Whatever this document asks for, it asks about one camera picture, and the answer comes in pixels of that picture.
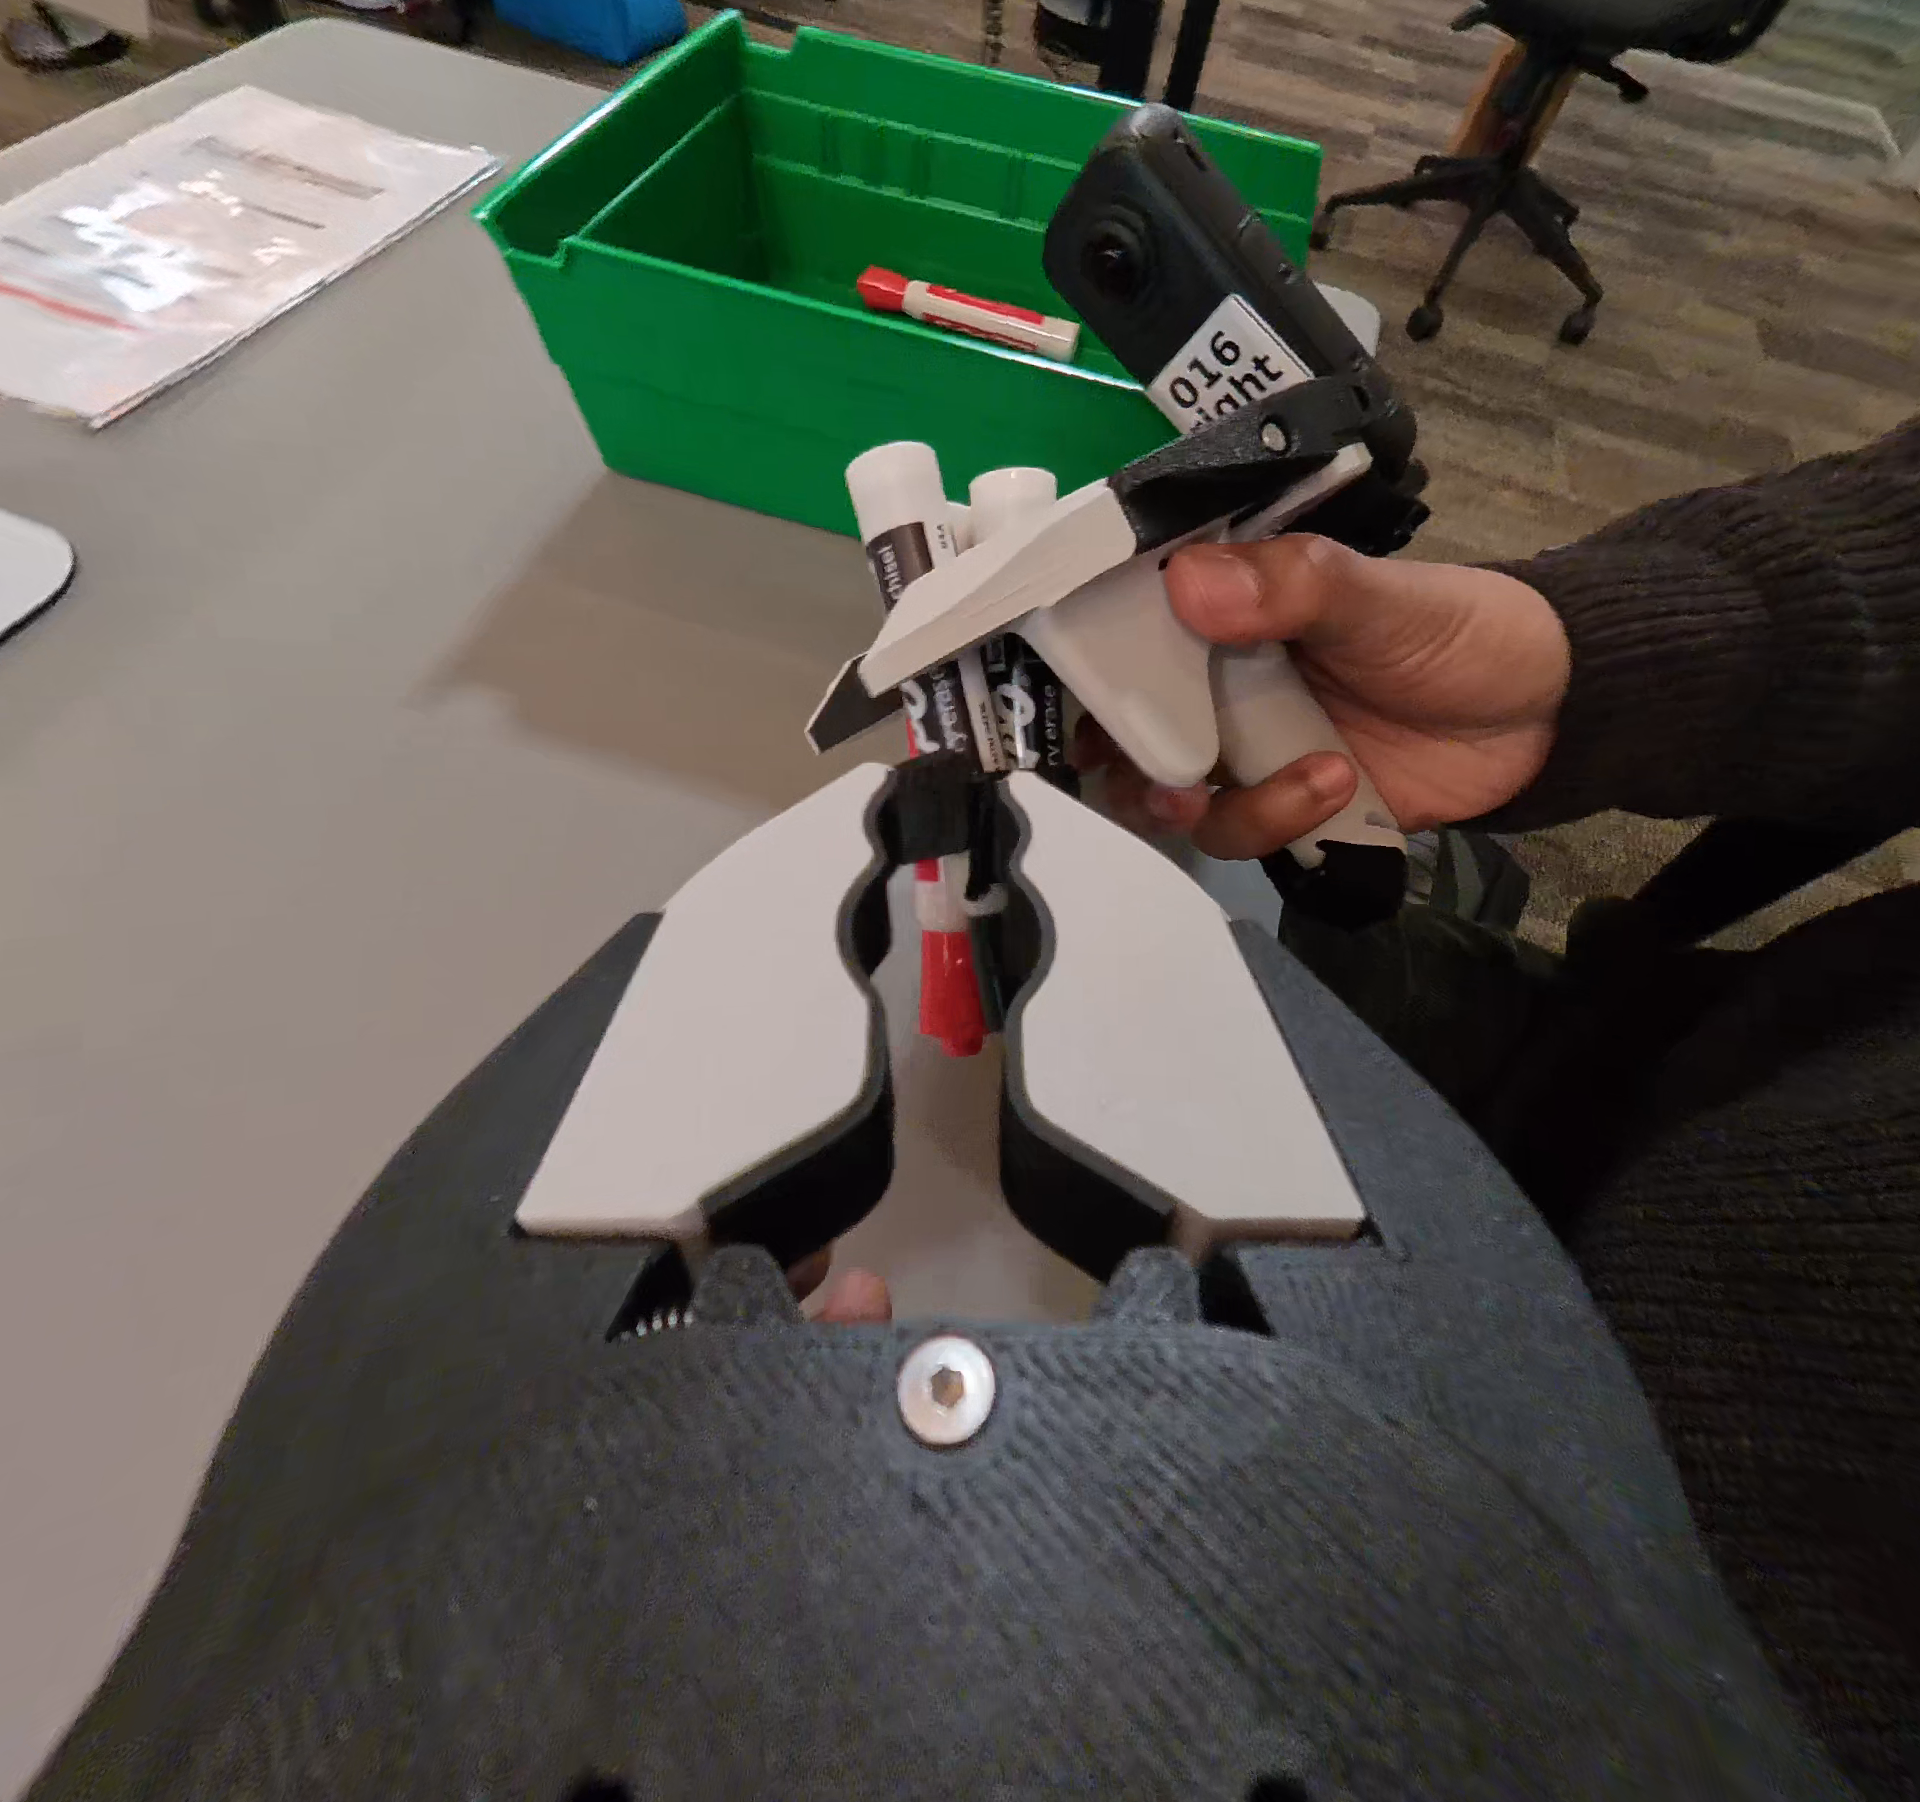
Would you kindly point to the person's left hand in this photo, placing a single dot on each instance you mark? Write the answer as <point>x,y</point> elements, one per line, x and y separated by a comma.
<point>854,1299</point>

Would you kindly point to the green plastic bin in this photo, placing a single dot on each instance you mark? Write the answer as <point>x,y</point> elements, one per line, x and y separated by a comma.
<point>677,333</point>

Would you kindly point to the black dry erase marker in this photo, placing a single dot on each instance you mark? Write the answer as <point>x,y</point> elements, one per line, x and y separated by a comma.
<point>892,496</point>
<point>1012,506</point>

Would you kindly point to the plastic sleeve document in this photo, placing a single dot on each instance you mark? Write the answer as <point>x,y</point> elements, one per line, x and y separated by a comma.
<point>196,255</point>

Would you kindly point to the red dry erase marker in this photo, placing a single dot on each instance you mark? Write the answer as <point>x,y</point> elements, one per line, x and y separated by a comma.
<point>975,317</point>
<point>949,992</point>

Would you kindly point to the white lamp stand base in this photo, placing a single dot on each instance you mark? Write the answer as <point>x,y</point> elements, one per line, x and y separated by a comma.
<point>23,572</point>

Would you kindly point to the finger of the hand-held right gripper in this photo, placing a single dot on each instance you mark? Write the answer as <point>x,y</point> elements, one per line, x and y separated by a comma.
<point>990,601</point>

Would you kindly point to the person's right forearm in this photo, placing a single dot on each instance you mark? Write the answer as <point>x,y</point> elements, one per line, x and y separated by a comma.
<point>1726,631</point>

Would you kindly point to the person's right hand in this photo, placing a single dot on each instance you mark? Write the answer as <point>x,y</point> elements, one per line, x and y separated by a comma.
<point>1441,693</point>

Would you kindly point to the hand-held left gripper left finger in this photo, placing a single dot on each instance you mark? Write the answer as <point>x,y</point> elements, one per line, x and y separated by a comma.
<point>705,1067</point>

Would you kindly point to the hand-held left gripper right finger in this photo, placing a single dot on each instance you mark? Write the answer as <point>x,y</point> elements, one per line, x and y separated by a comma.
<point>1186,1080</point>

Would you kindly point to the white desk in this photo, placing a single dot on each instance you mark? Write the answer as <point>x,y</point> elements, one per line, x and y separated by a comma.
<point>300,857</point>

